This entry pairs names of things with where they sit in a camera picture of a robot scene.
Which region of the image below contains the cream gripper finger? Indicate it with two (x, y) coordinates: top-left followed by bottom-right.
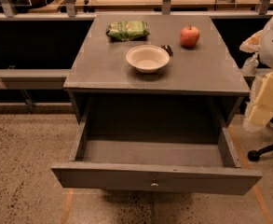
(243, 72), (273, 132)
(239, 30), (262, 53)

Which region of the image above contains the red apple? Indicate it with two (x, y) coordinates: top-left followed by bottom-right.
(180, 26), (200, 48)

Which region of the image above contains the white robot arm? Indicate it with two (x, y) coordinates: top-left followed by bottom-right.
(239, 16), (273, 132)

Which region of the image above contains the grey open top drawer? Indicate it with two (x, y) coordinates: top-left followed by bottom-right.
(51, 109), (262, 195)

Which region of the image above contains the metal drawer knob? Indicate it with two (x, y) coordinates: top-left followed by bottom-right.
(151, 180), (158, 189)

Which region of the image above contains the clear sanitizer pump bottle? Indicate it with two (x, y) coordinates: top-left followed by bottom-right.
(242, 52), (259, 75)

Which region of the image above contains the small black object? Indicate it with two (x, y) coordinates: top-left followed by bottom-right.
(161, 45), (173, 56)

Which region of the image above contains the grey cabinet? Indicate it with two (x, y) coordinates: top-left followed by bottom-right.
(64, 14), (250, 119)

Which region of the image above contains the white bowl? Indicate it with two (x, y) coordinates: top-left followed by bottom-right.
(126, 45), (170, 73)

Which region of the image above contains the green snack bag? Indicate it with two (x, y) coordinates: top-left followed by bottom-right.
(106, 21), (150, 41)

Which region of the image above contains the metal railing frame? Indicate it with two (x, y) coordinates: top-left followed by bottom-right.
(0, 0), (273, 21)

